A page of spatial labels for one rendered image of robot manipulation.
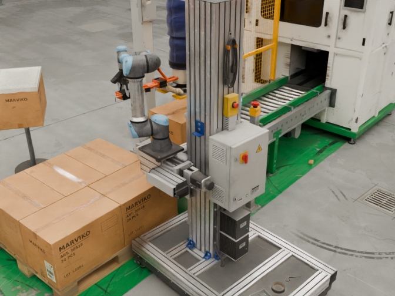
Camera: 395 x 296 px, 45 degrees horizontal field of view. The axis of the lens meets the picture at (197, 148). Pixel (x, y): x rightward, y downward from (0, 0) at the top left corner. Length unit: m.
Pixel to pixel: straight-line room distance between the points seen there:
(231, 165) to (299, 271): 1.03
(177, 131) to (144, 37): 1.35
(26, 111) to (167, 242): 1.90
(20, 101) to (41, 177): 0.92
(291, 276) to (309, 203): 1.27
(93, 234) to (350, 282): 1.91
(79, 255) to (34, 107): 1.71
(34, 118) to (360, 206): 3.13
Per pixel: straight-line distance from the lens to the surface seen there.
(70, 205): 3.65
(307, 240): 4.16
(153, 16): 4.87
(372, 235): 4.37
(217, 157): 2.95
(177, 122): 3.83
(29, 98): 4.68
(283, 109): 4.99
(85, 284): 3.75
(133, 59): 2.98
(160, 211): 3.95
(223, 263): 3.54
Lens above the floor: 2.55
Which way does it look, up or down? 28 degrees down
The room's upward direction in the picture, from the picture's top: straight up
